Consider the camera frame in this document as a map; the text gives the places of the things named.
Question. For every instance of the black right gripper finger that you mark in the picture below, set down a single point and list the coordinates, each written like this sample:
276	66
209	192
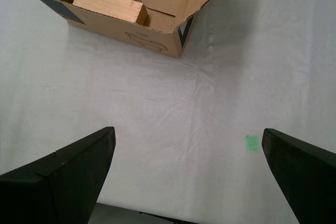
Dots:
307	182
60	187

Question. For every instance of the brown cardboard box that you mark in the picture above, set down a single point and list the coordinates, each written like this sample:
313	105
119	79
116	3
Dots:
115	27

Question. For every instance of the light wooden block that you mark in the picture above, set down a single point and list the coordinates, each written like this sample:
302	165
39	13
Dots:
107	5

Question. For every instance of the small green tape mark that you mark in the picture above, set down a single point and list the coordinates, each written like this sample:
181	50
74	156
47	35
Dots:
252	143

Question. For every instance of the white table cloth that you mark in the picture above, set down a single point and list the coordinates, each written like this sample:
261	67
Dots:
168	98

